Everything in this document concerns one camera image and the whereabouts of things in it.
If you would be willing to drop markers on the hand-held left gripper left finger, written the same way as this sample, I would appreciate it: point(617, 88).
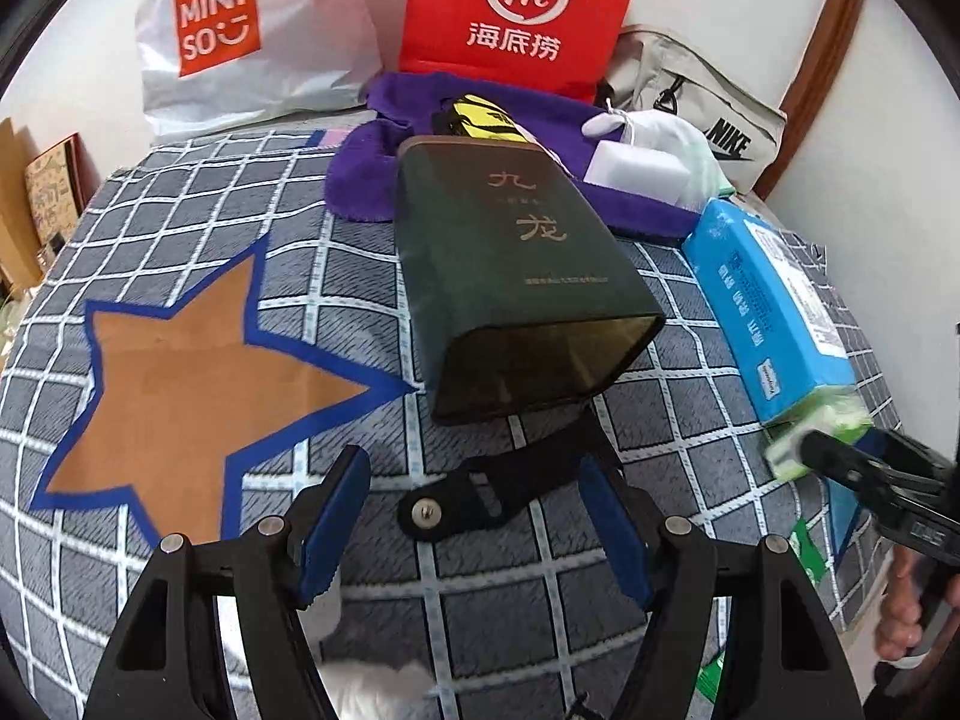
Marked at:
point(330, 525)

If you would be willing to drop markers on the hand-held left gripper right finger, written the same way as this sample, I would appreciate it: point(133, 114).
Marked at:
point(611, 532)

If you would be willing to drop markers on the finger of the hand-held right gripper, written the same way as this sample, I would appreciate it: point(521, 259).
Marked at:
point(855, 465)
point(922, 465)

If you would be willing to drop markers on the blue tissue pack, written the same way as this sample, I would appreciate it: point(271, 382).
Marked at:
point(765, 300)

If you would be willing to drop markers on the white green plastic bag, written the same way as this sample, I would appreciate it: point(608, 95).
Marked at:
point(667, 135)

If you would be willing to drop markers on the person's right hand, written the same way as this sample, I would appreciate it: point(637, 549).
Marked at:
point(904, 615)

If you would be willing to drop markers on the white fluffy cloth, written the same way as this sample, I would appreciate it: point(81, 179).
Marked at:
point(375, 682)

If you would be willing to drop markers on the green and white packet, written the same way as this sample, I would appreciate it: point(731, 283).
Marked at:
point(716, 682)

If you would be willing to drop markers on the grey checked bedsheet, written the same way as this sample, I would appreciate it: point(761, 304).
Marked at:
point(337, 277)

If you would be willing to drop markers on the dark green tin box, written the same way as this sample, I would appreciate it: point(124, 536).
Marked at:
point(510, 277)

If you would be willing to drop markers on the purple towel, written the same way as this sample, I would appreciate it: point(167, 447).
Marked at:
point(360, 172)

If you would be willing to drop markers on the white sponge block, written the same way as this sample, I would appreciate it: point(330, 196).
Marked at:
point(637, 172)

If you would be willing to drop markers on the beige canvas bag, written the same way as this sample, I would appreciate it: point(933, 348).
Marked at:
point(697, 90)

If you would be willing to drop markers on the white sock with tag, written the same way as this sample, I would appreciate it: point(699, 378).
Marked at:
point(600, 125)

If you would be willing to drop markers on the brown patterned box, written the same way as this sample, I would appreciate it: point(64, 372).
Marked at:
point(52, 195)

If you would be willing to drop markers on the yellow and black packet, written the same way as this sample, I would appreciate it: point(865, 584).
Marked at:
point(480, 116)

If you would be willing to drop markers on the brown cardboard sheet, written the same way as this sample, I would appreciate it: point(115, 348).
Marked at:
point(9, 180)

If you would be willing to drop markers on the red paper bag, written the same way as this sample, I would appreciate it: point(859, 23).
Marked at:
point(450, 15)

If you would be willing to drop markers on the black bracket with screw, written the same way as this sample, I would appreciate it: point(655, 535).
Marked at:
point(465, 495)

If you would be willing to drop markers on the wooden bed frame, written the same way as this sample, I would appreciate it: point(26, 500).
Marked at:
point(825, 52)

